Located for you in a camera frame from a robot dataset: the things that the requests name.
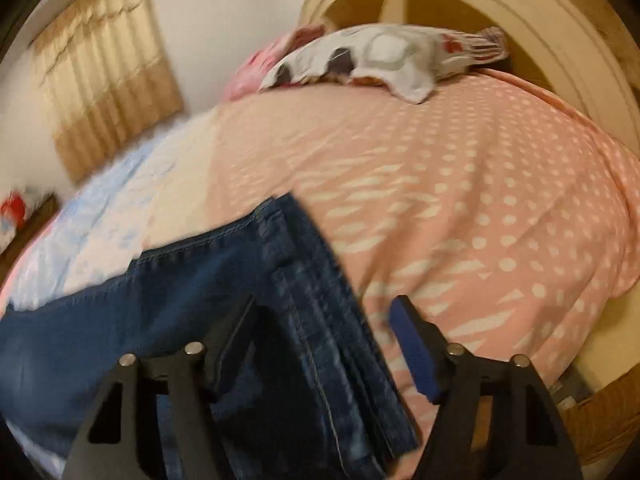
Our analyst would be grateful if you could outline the dark blue denim jeans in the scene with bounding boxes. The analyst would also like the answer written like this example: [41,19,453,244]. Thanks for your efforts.
[1,195,419,479]

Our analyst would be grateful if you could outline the polka dot bed blanket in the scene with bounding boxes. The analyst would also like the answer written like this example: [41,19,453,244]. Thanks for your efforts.
[1,72,639,432]

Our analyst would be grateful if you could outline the dark wooden side cabinet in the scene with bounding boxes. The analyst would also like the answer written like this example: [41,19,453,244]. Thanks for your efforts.
[0,194,60,284]

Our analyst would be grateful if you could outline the red gift bag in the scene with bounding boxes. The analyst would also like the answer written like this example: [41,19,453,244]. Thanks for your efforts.
[1,191,27,230]

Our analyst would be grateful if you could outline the beige patterned window curtain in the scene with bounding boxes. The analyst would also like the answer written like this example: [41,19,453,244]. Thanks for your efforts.
[32,0,183,184]

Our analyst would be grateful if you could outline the white pillow with circles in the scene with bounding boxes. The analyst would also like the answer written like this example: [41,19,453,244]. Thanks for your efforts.
[259,23,509,104]

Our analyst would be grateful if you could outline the pink floral folded blanket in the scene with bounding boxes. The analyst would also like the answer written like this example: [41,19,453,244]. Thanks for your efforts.
[221,24,326,102]

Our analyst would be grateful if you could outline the cream and brown headboard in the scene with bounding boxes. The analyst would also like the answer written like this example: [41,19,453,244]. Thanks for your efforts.
[299,0,639,151]

